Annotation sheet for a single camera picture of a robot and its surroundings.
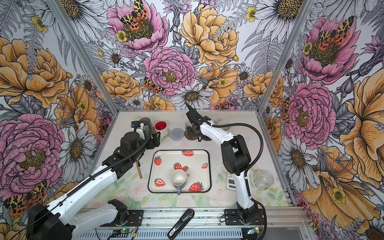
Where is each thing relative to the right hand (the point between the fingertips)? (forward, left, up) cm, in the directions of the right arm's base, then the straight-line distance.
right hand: (193, 137), depth 97 cm
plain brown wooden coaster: (-5, +4, +8) cm, 10 cm away
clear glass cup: (-25, -39, -8) cm, 48 cm away
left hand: (-10, +21, +14) cm, 27 cm away
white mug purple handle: (-23, +9, -7) cm, 26 cm away
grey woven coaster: (+9, +12, -8) cm, 17 cm away
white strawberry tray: (-15, -1, -6) cm, 16 cm away
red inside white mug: (+11, +22, -1) cm, 24 cm away
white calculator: (-28, -20, -7) cm, 35 cm away
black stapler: (-47, +6, -4) cm, 47 cm away
